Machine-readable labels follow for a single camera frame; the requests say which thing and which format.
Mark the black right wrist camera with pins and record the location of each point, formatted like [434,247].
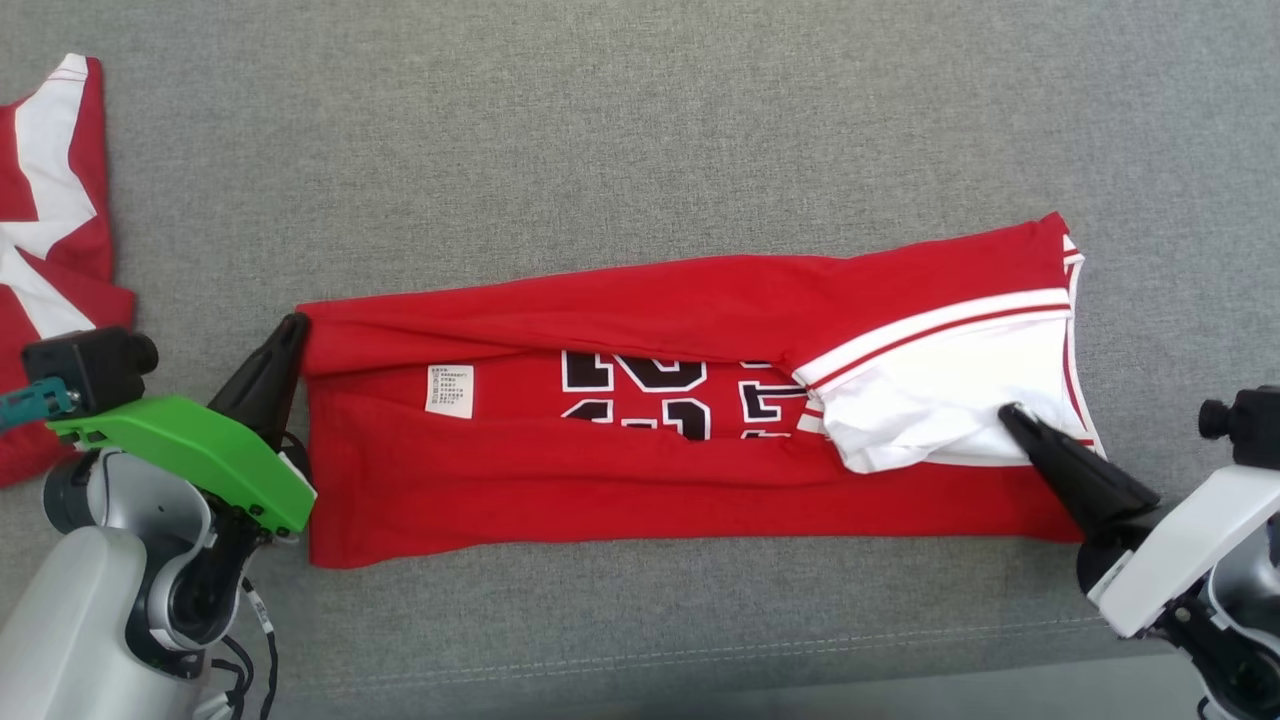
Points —
[1250,425]

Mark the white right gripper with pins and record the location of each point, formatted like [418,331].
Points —
[1180,560]

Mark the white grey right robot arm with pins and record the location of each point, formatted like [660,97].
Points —
[1245,620]

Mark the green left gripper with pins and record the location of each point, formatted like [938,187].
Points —
[200,445]

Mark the red basketball jersey white sleeves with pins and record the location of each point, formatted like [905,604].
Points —
[600,500]

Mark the red white garment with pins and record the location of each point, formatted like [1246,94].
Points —
[60,250]

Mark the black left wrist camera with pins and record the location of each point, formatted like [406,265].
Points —
[90,365]

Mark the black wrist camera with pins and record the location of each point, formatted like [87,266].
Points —
[1250,425]
[90,365]

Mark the grey fabric sofa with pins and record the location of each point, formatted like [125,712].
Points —
[640,130]

